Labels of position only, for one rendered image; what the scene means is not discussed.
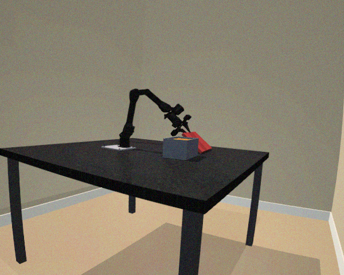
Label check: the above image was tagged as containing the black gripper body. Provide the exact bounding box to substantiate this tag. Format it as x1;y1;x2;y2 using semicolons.
171;115;191;136

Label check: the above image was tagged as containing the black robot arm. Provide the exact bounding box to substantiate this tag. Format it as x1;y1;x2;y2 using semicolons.
118;88;184;148

